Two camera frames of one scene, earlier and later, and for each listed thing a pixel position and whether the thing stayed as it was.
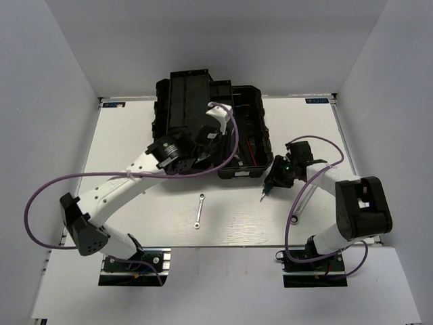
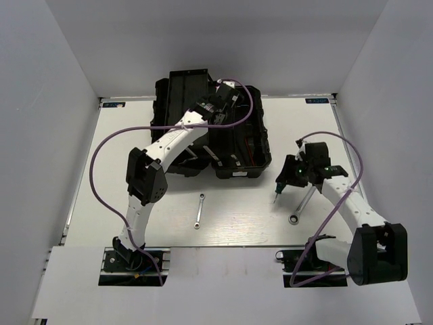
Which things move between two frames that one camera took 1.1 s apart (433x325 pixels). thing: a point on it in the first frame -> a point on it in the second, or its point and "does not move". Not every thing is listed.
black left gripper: (224, 150) -> (230, 108)
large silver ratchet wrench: (294, 219) does not move
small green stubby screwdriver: (266, 191) -> (279, 187)
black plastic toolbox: (191, 98) does not move
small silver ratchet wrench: (197, 225) does not move
